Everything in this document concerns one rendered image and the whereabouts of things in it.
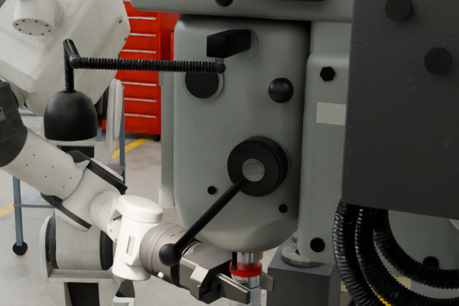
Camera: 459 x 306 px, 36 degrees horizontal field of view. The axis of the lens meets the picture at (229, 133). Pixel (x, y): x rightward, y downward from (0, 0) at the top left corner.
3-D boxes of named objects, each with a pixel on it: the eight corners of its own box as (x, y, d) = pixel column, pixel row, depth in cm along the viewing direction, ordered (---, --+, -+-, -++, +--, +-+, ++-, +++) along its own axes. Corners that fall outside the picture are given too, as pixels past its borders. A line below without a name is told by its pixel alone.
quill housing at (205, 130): (156, 254, 94) (156, 11, 86) (214, 204, 113) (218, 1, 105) (294, 280, 88) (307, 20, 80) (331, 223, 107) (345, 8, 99)
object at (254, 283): (266, 302, 104) (268, 268, 103) (249, 315, 100) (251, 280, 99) (240, 294, 107) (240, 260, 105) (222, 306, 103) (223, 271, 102)
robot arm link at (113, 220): (131, 207, 113) (110, 189, 125) (121, 261, 113) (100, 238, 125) (169, 212, 115) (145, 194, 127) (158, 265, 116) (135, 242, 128)
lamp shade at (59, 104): (44, 129, 100) (42, 86, 99) (95, 126, 102) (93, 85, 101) (44, 142, 94) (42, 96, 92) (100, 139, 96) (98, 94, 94)
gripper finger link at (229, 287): (251, 307, 100) (218, 292, 103) (251, 286, 99) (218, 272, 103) (243, 311, 98) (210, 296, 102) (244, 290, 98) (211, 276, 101)
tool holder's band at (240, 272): (268, 268, 103) (268, 262, 103) (251, 280, 99) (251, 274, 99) (240, 260, 105) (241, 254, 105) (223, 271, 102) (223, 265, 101)
